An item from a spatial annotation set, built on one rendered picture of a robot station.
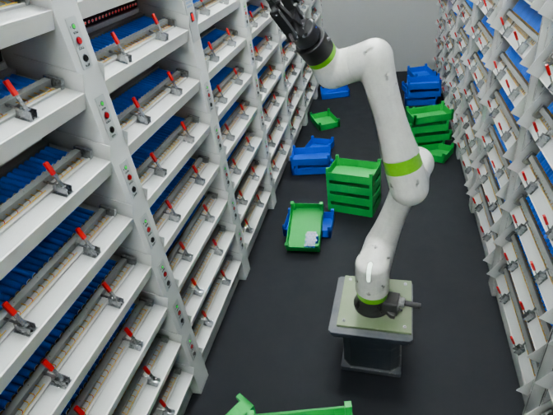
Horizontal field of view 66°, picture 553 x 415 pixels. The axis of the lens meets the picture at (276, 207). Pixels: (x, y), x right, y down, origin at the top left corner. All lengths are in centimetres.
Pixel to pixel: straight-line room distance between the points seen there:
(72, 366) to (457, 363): 149
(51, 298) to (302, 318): 131
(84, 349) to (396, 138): 106
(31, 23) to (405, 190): 108
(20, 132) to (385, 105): 92
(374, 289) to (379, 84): 78
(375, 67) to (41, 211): 93
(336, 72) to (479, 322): 140
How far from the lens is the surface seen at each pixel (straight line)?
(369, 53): 125
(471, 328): 220
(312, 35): 121
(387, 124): 131
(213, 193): 209
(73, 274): 124
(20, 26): 113
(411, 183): 138
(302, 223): 263
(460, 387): 200
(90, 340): 133
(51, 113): 114
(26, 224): 111
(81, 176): 124
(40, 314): 117
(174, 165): 163
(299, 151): 343
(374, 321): 177
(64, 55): 123
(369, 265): 164
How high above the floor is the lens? 163
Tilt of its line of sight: 33 degrees down
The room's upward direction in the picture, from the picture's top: 9 degrees counter-clockwise
